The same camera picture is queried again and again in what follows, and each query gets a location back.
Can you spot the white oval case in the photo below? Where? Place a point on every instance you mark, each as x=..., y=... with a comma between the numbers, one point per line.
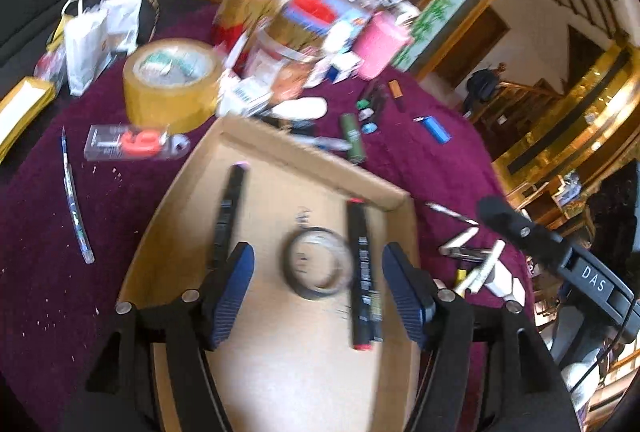
x=300, y=109

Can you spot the clear jar orange label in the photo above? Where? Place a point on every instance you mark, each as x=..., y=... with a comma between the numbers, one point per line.
x=280, y=46

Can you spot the clear blister pack red item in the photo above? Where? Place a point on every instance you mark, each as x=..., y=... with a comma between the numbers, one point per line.
x=140, y=144

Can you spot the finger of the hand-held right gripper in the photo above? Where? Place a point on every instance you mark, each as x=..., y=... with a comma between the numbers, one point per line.
x=505, y=217

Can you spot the blue battery pack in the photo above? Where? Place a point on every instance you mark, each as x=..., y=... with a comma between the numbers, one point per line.
x=434, y=130

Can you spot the blue label jar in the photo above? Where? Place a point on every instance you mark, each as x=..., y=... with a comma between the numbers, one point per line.
x=345, y=21

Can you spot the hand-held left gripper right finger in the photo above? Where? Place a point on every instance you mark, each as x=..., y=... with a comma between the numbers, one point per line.
x=405, y=297

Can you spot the golden display cabinet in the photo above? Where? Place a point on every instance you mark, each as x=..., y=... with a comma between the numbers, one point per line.
x=565, y=136

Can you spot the yellow highlighter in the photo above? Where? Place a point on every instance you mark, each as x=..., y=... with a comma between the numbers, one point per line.
x=462, y=274

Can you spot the white paper bag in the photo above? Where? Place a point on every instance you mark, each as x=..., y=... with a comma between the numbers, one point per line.
x=87, y=51

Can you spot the cardboard box tray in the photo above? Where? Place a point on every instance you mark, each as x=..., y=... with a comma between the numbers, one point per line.
x=280, y=192

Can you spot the silver white pen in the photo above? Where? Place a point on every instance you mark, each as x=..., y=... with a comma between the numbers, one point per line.
x=325, y=143

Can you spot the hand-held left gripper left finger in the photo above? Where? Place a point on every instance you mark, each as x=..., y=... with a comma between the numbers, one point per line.
x=232, y=297

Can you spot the small clear packet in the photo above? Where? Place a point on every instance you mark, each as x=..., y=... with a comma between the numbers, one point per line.
x=50, y=66

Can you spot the white charger plug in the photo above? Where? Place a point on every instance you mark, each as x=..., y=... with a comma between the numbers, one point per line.
x=507, y=286

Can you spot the green marker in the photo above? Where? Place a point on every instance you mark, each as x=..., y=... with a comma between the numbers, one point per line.
x=353, y=137

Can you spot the black tape roll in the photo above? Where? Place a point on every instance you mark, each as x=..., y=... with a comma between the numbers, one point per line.
x=299, y=286

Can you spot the wooden staircase railing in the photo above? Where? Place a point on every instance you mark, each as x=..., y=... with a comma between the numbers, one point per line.
x=520, y=101

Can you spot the pink knitted bottle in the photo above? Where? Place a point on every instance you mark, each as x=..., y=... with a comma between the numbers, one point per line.
x=377, y=44

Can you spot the yellow envelope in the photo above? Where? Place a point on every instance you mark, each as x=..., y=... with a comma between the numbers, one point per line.
x=22, y=106

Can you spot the black marker pink cap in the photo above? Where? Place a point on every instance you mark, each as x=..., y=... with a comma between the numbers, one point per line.
x=230, y=202

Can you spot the brown packing tape roll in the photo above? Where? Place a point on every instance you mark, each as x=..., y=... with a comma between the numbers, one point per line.
x=160, y=106

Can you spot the white plastic bag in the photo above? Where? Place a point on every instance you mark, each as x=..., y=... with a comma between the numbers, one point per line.
x=124, y=21

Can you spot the white barcode packet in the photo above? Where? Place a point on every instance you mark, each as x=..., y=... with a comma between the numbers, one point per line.
x=245, y=94

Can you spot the dark hanging jacket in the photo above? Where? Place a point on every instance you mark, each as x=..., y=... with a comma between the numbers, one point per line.
x=482, y=84

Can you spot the white stick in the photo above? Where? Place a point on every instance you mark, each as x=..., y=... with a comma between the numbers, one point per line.
x=457, y=242

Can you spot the wooden door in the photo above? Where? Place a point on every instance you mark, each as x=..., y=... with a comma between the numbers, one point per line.
x=475, y=41

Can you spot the black marker red caps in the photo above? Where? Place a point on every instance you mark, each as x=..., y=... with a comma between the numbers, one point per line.
x=361, y=252

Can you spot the patterned blue pen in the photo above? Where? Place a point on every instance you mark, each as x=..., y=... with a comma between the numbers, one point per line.
x=75, y=207

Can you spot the small white box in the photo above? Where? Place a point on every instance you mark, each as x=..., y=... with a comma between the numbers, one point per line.
x=345, y=66

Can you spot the small metal clip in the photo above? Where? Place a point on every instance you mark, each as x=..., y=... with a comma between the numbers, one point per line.
x=303, y=216

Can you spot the orange lighter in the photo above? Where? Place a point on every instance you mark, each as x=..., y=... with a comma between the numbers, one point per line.
x=395, y=89

